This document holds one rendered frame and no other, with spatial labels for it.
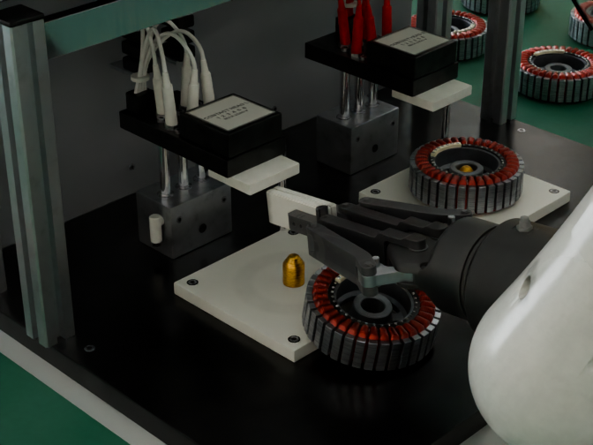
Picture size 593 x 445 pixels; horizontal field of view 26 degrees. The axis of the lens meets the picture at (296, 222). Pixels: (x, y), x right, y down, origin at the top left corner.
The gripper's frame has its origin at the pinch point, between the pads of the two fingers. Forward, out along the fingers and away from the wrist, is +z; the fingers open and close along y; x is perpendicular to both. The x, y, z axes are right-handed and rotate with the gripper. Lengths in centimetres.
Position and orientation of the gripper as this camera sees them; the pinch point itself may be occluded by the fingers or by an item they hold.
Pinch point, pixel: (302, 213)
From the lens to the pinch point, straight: 107.8
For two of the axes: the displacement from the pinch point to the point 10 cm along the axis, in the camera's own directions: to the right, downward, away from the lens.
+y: 7.1, -3.4, 6.2
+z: -7.0, -2.3, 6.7
